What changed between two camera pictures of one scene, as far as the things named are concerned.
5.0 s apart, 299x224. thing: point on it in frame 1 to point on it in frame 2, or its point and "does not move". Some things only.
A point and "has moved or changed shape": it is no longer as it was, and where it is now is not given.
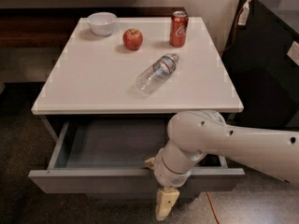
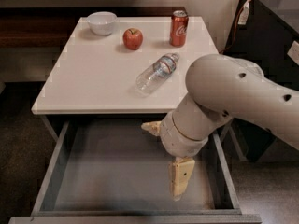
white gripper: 168,175 to 177,140
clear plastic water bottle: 156,75 does not move
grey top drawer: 109,156 has moved or changed shape
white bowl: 102,23 does not move
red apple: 133,38 does not move
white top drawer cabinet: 135,70 does not move
